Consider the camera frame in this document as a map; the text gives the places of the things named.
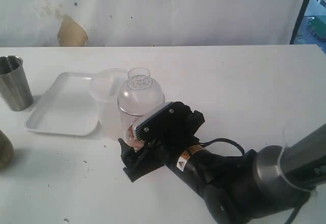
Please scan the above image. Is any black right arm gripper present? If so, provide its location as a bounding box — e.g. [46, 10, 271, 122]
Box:
[118, 101, 205, 182]

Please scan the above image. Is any clear plastic shaker body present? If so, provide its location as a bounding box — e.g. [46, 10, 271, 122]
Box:
[120, 111, 142, 144]

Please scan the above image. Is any clear dome lid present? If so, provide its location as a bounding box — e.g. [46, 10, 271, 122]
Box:
[118, 67, 165, 116]

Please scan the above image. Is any brown wooden bowl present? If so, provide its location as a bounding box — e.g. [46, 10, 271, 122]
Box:
[0, 131, 14, 168]

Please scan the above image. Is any stainless steel cup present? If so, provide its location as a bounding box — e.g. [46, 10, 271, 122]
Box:
[1, 55, 34, 111]

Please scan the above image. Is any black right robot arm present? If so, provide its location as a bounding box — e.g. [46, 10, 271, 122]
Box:
[119, 102, 325, 223]

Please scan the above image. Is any translucent plastic cup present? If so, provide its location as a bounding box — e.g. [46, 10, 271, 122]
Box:
[90, 68, 128, 141]

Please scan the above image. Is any white rectangular tray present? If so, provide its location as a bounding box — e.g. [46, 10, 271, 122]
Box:
[24, 72, 98, 136]

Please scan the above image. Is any green container outside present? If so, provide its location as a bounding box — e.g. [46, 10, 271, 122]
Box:
[307, 15, 325, 41]

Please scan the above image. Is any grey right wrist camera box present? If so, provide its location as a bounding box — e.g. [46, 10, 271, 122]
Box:
[132, 102, 174, 142]

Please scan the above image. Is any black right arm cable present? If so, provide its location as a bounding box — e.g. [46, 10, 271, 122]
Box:
[198, 137, 247, 157]

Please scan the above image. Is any black metal frame post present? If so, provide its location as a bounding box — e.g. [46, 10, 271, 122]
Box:
[289, 0, 310, 45]

